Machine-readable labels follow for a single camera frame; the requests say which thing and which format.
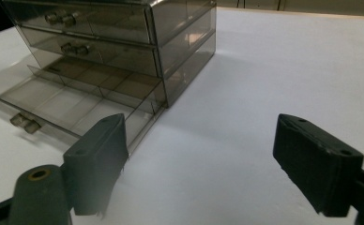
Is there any closed smoky drawer short handle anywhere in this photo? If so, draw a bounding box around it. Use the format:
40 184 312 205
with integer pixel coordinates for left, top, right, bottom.
20 25 159 78

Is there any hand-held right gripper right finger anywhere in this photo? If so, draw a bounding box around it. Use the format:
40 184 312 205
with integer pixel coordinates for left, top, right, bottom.
272 112 364 218

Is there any smoky clear plastic drawer cabinet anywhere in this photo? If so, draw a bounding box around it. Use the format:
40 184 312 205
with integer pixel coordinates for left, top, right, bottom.
0 0 218 109

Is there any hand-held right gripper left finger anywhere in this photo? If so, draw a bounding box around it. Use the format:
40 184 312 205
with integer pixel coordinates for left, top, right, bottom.
62 112 129 218

